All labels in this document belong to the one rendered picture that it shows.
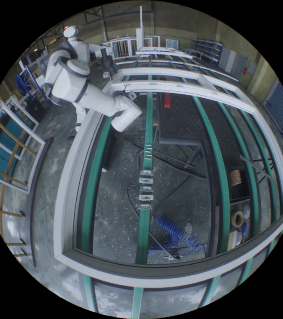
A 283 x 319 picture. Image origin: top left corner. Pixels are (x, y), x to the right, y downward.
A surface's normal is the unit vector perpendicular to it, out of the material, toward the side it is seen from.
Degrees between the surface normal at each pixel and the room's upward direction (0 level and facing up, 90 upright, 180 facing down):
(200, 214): 0
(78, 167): 90
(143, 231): 0
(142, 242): 0
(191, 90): 90
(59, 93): 61
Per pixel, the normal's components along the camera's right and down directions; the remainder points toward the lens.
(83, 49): 0.89, 0.41
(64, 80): -0.15, 0.57
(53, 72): 0.48, 0.88
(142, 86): -0.07, 0.90
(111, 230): -0.06, -0.44
